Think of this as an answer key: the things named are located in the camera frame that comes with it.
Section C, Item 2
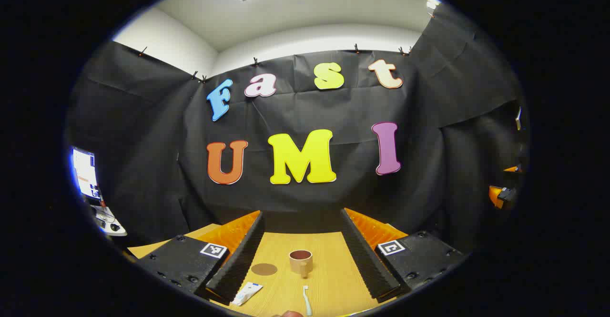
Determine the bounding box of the wooden desktop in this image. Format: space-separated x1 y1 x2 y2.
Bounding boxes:
128 223 409 317

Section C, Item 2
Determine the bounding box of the white toothpaste tube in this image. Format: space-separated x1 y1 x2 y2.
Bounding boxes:
231 282 264 307

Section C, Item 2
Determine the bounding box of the white desktop device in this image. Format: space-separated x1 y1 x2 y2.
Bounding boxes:
91 205 128 237

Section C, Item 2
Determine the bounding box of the black backdrop cloth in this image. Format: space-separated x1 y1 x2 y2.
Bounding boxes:
67 2 529 256

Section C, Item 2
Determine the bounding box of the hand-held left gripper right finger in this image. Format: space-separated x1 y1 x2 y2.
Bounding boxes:
340 207 467 302

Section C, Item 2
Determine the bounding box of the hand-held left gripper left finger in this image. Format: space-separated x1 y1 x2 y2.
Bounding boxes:
136 210 266 305

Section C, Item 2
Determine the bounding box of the computer monitor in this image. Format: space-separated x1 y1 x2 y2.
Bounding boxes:
71 146 102 201

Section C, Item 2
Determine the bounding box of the beige cup with handle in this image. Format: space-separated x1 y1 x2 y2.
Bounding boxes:
289 250 314 279

